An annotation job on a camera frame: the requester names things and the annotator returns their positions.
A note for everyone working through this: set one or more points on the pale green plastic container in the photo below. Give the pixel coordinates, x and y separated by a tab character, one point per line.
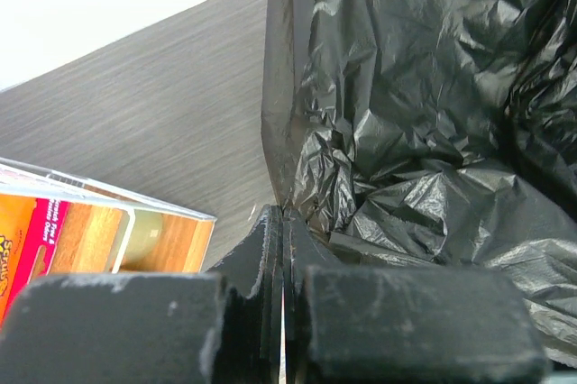
144	235

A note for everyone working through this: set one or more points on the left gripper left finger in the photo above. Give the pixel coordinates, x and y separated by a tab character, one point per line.
219	326

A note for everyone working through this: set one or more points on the white wire shelf rack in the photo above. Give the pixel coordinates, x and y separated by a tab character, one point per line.
100	219

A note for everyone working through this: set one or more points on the black trash bag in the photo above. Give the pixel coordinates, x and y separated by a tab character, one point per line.
433	132

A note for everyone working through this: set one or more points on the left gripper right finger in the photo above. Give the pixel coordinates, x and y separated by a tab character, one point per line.
401	324

